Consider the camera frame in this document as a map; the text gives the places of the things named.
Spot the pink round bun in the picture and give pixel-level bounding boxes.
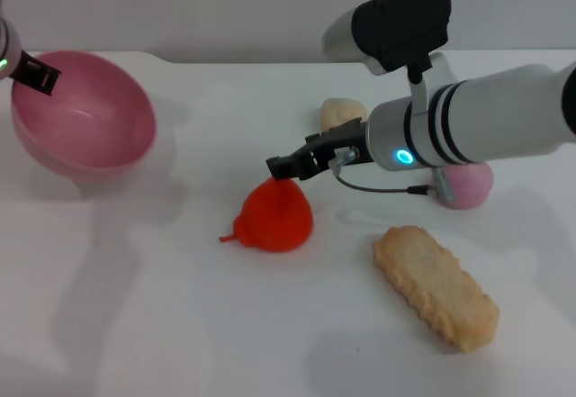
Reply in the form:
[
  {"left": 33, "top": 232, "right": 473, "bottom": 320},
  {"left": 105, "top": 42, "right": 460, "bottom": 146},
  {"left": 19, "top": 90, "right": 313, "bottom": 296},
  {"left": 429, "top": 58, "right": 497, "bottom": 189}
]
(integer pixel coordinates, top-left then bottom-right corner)
[{"left": 436, "top": 161, "right": 494, "bottom": 211}]

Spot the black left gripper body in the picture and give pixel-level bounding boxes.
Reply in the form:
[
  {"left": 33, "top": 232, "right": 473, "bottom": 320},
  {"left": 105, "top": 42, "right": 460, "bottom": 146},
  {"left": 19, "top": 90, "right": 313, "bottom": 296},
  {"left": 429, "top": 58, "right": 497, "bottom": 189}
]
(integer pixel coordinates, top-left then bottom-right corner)
[{"left": 8, "top": 50, "right": 36, "bottom": 86}]

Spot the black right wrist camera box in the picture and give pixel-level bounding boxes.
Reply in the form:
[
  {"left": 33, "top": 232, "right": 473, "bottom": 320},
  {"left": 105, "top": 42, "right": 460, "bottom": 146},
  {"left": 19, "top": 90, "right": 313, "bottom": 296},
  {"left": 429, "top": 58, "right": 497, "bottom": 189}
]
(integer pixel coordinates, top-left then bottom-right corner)
[{"left": 320, "top": 0, "right": 453, "bottom": 77}]

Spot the long golden bread loaf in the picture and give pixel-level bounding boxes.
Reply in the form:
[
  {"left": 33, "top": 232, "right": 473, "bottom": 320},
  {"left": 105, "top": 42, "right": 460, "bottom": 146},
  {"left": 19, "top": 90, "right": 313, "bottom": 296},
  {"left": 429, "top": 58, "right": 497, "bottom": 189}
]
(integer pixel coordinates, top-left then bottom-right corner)
[{"left": 372, "top": 225, "right": 500, "bottom": 354}]

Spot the cream steamed bun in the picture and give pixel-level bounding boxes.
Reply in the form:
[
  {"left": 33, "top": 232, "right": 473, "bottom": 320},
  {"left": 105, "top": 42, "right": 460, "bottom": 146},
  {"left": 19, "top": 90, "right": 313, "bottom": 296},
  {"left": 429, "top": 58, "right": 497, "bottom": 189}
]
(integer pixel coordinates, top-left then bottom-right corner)
[{"left": 319, "top": 96, "right": 368, "bottom": 133}]

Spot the pink plastic bowl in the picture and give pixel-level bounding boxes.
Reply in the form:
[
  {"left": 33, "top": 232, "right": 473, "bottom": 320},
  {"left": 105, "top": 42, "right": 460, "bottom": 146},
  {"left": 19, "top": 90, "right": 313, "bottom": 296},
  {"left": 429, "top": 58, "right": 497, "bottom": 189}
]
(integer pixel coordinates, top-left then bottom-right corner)
[{"left": 10, "top": 50, "right": 158, "bottom": 183}]

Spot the orange toy fruit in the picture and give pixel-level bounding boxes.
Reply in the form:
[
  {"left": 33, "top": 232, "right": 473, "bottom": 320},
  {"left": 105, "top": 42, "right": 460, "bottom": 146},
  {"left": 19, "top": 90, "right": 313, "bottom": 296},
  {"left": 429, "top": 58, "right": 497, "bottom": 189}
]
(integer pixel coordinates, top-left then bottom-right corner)
[{"left": 218, "top": 176, "right": 315, "bottom": 254}]

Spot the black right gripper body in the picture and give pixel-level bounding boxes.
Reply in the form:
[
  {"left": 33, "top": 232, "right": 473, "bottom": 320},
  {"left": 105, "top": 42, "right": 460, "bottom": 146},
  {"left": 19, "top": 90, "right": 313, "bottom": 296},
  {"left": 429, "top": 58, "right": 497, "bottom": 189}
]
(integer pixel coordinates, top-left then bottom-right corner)
[{"left": 304, "top": 117, "right": 375, "bottom": 177}]

